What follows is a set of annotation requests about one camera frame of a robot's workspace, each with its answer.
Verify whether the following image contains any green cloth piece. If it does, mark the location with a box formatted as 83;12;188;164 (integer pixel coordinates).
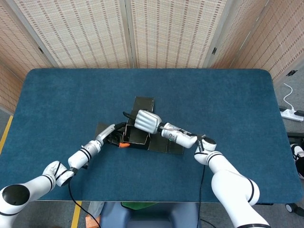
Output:
120;201;158;211

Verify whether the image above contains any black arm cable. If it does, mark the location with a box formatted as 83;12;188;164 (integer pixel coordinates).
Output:
197;163;206;214
67;177;102;228

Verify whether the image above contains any black caster wheel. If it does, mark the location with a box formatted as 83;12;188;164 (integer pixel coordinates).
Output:
285;203;300;214

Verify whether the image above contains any black and white sneaker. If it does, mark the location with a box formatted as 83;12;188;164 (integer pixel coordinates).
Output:
289;143;304;179

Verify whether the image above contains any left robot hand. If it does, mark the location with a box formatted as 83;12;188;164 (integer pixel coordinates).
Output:
95;122;131;149

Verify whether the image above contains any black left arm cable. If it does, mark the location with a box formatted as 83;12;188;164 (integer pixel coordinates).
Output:
67;177;102;228

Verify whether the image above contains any dark cardboard box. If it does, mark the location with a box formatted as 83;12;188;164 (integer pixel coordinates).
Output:
95;96;185;155

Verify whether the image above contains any white power strip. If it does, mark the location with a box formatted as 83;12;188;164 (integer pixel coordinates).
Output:
279;107;304;122

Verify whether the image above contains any yellow floor tape line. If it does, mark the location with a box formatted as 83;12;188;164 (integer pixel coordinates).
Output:
70;201;83;228
0;115;14;152

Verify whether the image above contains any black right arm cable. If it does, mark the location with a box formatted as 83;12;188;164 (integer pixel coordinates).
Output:
197;163;206;214

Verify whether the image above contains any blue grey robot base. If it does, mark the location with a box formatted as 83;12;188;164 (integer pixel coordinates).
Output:
99;201;201;228

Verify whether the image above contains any white power cable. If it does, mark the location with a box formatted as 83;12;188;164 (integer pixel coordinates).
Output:
283;82;296;112

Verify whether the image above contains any black chair base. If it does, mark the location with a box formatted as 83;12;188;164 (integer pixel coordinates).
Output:
286;132;304;144

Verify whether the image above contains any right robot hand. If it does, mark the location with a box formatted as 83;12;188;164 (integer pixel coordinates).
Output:
122;109;164;135

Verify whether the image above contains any orange foam block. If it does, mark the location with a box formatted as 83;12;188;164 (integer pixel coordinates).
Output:
85;214;100;228

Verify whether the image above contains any woven bamboo screen panel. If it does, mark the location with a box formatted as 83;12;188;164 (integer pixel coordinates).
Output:
204;0;271;69
231;0;304;84
6;0;133;69
0;0;59;75
0;61;24;114
124;0;235;69

